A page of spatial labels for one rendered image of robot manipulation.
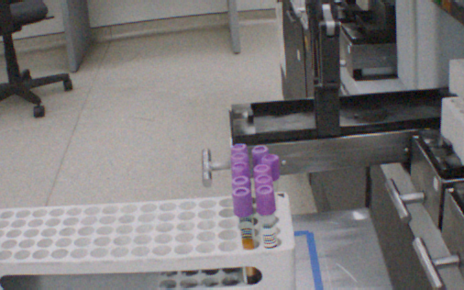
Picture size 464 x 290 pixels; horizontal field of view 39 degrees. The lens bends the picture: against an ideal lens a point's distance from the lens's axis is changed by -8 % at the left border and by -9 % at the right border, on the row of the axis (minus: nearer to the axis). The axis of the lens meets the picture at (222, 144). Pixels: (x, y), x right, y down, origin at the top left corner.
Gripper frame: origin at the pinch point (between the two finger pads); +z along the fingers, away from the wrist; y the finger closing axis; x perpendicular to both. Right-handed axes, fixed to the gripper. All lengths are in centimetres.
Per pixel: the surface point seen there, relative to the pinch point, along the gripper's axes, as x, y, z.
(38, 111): 105, 223, 80
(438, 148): -13.3, -10.8, 2.6
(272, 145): 7.8, -2.2, 4.0
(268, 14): -21, 355, 77
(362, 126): -4.9, -1.2, 2.9
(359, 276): 2.7, -35.9, 2.4
